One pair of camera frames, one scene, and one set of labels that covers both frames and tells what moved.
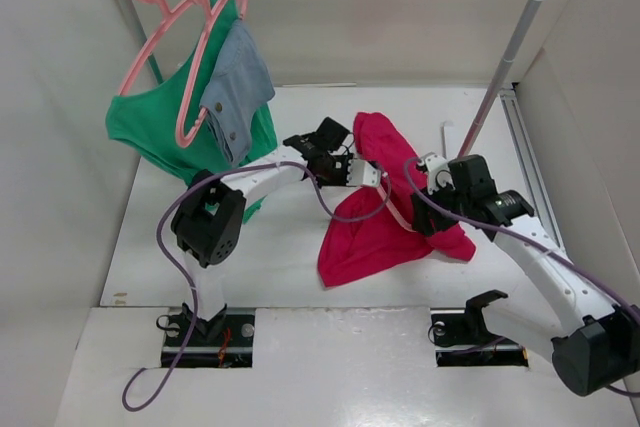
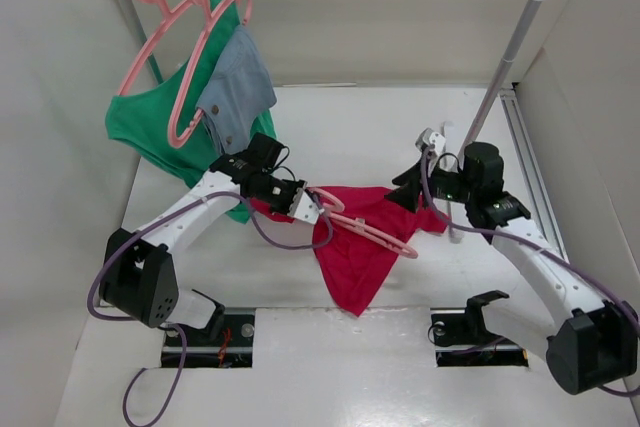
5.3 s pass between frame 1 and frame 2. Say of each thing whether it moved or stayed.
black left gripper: moved
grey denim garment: stayed
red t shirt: moved
